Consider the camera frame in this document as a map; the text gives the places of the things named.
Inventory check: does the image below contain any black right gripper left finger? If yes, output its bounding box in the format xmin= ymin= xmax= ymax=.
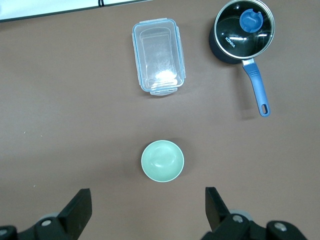
xmin=22 ymin=188 xmax=93 ymax=240

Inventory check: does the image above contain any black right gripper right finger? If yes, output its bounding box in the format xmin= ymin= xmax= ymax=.
xmin=201 ymin=186 xmax=251 ymax=240

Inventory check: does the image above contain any green bowl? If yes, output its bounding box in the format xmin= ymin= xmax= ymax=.
xmin=141 ymin=139 xmax=186 ymax=183

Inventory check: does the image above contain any brown table cover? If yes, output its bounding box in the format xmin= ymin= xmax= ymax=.
xmin=0 ymin=1 xmax=320 ymax=240

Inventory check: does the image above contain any dark blue saucepan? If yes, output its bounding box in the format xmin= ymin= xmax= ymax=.
xmin=208 ymin=0 xmax=276 ymax=118

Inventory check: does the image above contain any clear plastic food container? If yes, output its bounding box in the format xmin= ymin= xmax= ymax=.
xmin=131 ymin=17 xmax=187 ymax=97

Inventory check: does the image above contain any glass lid with blue knob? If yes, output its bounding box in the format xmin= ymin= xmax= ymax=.
xmin=214 ymin=0 xmax=276 ymax=60

